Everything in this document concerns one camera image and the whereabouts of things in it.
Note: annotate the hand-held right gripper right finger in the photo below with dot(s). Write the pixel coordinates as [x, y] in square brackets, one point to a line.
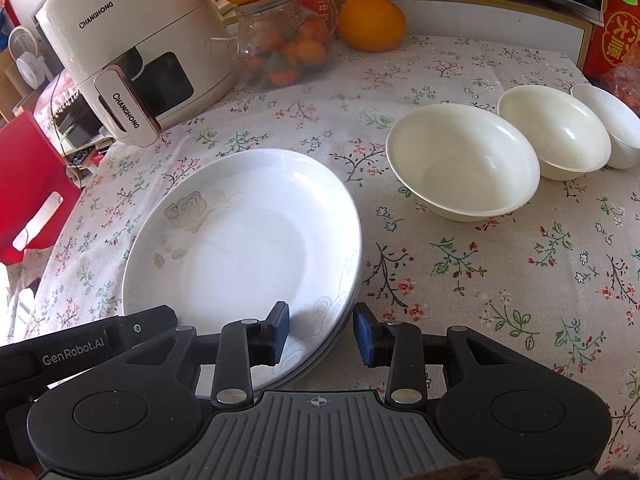
[362, 335]

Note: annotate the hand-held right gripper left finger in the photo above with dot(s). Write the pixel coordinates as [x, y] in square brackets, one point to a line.
[282, 330]

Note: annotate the white flower print plate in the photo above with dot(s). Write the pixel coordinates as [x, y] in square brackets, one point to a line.
[240, 250]

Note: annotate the cream bowl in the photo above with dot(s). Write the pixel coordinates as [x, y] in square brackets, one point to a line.
[460, 160]
[555, 130]

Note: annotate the white bowl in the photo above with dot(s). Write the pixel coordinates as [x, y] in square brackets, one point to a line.
[620, 130]

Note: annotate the floral tablecloth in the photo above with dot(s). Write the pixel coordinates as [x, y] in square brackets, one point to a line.
[500, 270]

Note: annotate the red plastic chair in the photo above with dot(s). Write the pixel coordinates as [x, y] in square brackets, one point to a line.
[25, 170]

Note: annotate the black device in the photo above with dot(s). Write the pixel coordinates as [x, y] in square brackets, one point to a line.
[80, 125]

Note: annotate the pink lace cloth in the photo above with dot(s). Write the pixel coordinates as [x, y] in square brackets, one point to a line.
[60, 90]

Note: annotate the glass jar of small oranges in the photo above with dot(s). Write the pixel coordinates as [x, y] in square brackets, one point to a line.
[285, 45]

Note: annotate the white desk fan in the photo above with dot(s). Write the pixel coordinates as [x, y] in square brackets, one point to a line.
[25, 60]

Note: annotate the large orange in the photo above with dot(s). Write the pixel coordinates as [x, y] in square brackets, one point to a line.
[372, 22]

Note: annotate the red and white cup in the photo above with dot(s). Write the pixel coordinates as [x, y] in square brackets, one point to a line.
[322, 2]

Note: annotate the white air fryer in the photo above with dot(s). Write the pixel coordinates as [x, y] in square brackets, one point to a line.
[125, 20]

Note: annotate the plastic bag of small oranges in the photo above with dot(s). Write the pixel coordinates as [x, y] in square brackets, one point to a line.
[625, 85]

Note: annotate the red gift box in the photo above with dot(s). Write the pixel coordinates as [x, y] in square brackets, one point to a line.
[617, 35]

